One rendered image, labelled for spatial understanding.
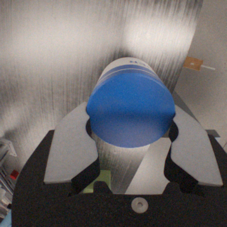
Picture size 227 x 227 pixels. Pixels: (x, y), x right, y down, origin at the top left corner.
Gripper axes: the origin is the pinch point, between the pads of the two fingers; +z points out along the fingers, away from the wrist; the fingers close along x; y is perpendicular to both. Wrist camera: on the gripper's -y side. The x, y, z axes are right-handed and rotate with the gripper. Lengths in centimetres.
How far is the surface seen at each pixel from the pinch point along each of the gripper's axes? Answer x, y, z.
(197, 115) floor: 78, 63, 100
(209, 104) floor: 88, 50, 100
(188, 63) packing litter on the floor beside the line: 54, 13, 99
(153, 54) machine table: 5.4, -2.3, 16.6
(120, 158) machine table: -0.2, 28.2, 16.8
